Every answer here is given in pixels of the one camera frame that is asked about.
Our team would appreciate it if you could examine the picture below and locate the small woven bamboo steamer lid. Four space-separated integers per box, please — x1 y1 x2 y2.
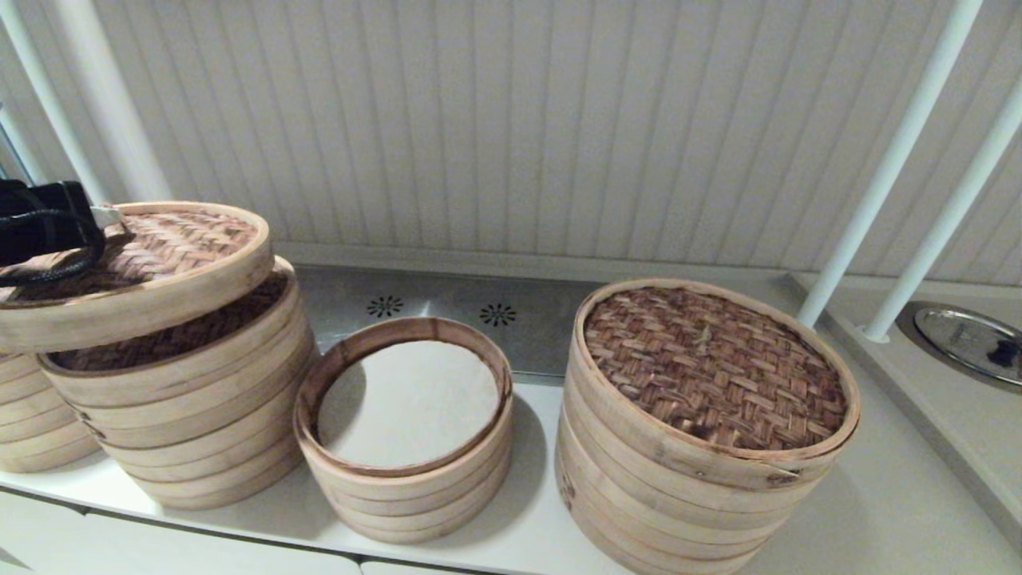
0 201 274 354

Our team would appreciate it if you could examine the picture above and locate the white round steamer liner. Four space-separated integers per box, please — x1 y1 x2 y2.
318 341 501 470

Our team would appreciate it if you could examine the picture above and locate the small bamboo steamer stack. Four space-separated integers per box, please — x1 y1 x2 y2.
293 317 514 545

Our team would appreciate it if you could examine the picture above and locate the large dark woven steamer lid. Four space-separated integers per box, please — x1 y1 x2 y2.
568 278 861 490

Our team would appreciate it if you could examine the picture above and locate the large bamboo steamer stack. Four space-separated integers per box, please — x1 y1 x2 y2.
555 383 831 575

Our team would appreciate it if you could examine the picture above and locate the round metal plate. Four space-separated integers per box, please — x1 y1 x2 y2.
913 307 1022 386

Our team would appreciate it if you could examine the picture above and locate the white metal pole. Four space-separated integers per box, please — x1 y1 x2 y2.
796 0 983 330
861 76 1022 346
0 104 45 184
0 0 109 205

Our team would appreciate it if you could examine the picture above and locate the steel panel with flower holes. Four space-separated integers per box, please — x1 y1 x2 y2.
297 266 601 386

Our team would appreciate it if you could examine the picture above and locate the black cable loop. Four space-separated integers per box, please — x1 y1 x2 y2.
0 232 106 288

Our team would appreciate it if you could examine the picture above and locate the thick white post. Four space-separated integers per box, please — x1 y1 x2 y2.
48 0 175 205

